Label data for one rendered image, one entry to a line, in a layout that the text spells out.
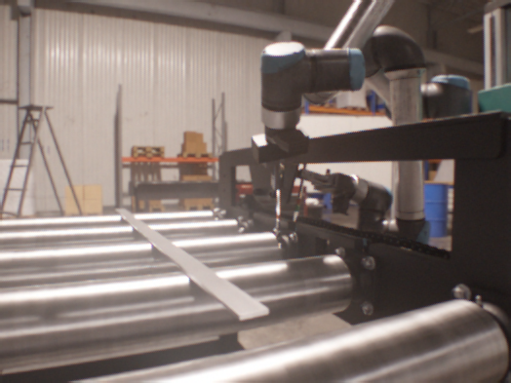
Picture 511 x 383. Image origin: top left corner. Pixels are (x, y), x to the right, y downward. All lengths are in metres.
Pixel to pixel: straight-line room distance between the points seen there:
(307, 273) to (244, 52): 11.83
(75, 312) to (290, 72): 0.56
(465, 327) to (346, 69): 0.52
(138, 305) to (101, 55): 10.92
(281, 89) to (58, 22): 11.07
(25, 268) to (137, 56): 10.74
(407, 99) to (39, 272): 1.01
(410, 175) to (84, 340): 0.91
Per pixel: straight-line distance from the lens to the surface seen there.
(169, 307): 0.57
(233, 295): 0.48
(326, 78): 0.76
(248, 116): 11.92
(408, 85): 1.09
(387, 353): 0.40
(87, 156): 10.89
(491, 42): 1.77
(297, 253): 0.97
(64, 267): 0.85
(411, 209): 1.13
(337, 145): 0.82
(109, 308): 0.56
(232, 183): 1.47
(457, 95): 1.63
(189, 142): 10.08
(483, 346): 0.49
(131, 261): 0.85
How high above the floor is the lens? 1.08
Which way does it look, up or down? 3 degrees down
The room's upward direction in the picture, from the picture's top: straight up
